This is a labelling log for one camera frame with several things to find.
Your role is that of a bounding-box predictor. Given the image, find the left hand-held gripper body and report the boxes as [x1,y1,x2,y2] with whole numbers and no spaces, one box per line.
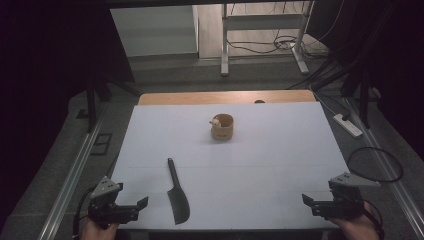
[87,175,140,230]

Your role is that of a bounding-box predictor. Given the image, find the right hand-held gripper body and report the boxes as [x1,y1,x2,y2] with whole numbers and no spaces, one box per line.
[311,172,381,221]

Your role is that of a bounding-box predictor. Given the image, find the black plastic comb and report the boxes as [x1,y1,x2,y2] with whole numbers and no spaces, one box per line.
[166,157,191,226]

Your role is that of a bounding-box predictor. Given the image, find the wooden cup with small figure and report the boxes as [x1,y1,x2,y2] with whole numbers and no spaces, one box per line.
[209,113,235,141]

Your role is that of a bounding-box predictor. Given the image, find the person's right hand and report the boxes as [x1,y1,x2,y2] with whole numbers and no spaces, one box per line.
[328,201,382,240]

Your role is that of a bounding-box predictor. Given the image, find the person's left hand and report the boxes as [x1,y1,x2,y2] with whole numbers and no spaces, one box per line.
[79,218,119,240]

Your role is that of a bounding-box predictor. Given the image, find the white table sheet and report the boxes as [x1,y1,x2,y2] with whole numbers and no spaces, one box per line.
[107,101,349,231]

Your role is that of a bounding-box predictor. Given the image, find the white power strip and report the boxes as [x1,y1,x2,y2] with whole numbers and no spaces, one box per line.
[333,113,364,138]

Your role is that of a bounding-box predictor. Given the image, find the black stand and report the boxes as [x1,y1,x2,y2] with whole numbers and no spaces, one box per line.
[339,66,378,129]
[75,78,143,134]

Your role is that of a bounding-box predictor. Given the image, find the black curtain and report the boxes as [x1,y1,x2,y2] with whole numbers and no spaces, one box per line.
[0,0,136,231]
[306,0,424,161]

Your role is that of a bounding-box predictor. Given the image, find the left hand-held gripper cable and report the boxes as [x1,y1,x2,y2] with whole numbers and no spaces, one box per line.
[72,186,98,239]

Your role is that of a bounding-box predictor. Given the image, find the hand-held gripper cable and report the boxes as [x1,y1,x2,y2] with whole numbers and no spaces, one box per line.
[72,186,98,239]
[363,199,386,240]

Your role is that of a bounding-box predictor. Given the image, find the aluminium rail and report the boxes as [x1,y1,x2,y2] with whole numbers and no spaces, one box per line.
[344,98,424,239]
[38,119,104,240]

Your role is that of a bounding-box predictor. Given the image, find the right hand-held gripper cable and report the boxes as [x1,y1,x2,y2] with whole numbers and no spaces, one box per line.
[363,199,386,240]

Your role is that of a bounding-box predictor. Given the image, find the black looped cable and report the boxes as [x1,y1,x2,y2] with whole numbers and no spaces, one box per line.
[346,146,404,183]

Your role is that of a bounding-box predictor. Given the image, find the white power strip cable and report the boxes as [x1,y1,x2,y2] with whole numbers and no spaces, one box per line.
[311,87,338,117]

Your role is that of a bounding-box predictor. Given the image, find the thick black floor cables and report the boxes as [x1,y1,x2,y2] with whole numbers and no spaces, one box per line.
[288,56,351,91]

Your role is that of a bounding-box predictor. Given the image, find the bundle of floor cables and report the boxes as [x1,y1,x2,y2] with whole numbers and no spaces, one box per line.
[226,33,329,59]

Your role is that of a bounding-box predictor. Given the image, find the white metal desk frame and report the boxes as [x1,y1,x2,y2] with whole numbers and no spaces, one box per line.
[220,0,316,77]

